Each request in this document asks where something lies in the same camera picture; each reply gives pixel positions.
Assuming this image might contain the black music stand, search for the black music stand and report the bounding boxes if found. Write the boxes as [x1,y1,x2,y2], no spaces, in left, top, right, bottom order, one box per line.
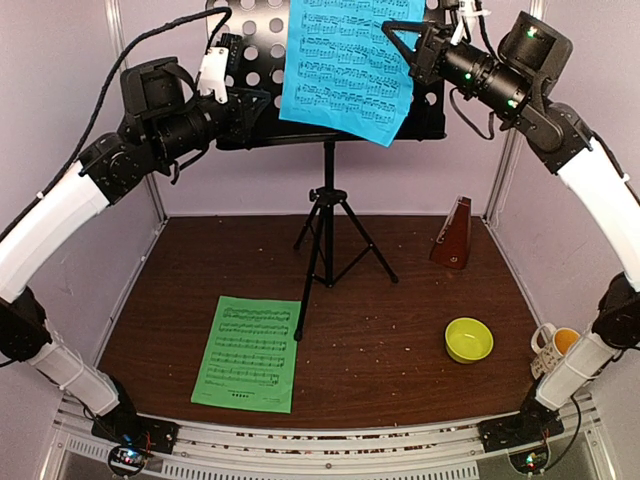
[218,1,445,340]

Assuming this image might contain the green sheet music page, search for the green sheet music page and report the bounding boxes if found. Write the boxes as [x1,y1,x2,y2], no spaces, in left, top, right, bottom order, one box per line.
[191,296,300,414]

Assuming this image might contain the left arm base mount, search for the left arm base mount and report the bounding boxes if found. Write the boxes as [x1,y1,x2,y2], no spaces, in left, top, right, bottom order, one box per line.
[83,379,179,479]

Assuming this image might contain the front aluminium rail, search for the front aluminium rail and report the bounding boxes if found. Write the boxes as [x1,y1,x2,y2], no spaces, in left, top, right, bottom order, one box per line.
[49,394,616,480]

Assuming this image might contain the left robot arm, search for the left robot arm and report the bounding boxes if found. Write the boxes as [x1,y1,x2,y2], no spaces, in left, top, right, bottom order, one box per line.
[1,47,271,444]

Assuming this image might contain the left aluminium frame post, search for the left aluminium frame post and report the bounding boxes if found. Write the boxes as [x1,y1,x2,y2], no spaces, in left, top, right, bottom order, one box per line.
[104,0,167,224]

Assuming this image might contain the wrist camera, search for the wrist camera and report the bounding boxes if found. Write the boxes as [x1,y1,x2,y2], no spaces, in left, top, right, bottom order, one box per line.
[196,33,243,104]
[441,0,491,45]

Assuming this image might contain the lime green bowl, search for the lime green bowl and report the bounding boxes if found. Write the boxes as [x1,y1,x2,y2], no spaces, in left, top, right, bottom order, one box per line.
[444,317,494,364]

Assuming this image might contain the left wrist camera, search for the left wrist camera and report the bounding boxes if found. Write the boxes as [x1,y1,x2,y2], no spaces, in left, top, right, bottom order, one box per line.
[196,33,243,104]

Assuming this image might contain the white patterned mug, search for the white patterned mug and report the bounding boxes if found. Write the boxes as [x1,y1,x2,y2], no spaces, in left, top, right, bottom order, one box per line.
[530,323,580,380]

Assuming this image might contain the blue sheet music page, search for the blue sheet music page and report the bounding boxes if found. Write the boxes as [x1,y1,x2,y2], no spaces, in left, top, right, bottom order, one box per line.
[279,0,426,147]

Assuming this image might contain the wooden metronome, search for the wooden metronome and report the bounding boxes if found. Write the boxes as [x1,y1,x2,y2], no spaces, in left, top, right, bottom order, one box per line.
[429,196,472,270]

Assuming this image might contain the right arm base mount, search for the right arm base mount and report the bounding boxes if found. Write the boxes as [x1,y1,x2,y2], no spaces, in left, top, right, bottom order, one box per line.
[478,397,564,475]

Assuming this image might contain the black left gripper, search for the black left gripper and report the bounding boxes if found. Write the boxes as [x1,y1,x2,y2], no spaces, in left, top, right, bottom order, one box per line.
[149,84,271,164]

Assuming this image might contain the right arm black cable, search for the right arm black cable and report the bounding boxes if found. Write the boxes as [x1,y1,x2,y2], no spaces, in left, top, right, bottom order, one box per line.
[449,9,631,186]

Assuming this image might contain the right aluminium frame post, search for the right aluminium frame post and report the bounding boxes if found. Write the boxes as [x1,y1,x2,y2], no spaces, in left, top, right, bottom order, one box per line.
[487,0,547,221]

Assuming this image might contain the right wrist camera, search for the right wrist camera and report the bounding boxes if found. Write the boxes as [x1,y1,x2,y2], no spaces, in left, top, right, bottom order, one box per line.
[441,0,491,45]

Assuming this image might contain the aluminium frame post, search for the aluminium frame post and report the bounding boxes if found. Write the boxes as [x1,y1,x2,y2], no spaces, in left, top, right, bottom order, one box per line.
[104,0,167,224]
[487,0,547,221]

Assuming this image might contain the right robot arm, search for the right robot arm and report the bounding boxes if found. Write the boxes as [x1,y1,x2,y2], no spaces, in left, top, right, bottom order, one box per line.
[382,12,639,442]

